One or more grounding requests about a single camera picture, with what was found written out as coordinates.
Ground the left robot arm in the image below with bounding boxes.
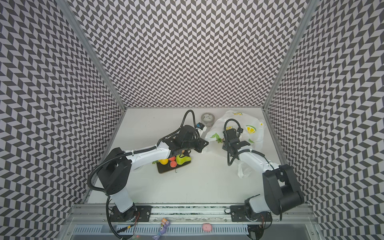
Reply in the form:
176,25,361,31
87,110,209,220

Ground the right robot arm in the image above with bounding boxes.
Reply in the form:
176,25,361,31
223,119,305,221

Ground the purple toy figure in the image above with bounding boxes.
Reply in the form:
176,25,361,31
153,218,171,240

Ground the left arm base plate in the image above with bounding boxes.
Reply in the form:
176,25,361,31
110,205,153,223

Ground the black square tray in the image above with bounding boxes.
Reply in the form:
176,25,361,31
153,151,192,174

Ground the green fake pear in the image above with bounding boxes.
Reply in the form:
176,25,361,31
176,154,191,166

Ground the white plastic bag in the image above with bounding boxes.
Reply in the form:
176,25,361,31
204,110,266,179

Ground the peach fake apple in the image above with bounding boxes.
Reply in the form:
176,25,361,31
170,161,178,168

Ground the grey tape roll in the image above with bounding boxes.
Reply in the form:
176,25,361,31
201,113,215,128

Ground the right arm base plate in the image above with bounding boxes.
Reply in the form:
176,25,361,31
230,205,273,223

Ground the pink round toy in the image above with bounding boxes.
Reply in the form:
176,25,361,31
202,223,213,233

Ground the yellow fake lemon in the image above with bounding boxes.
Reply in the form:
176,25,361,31
158,159,169,165

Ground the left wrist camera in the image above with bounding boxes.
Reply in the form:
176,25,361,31
196,123,206,131

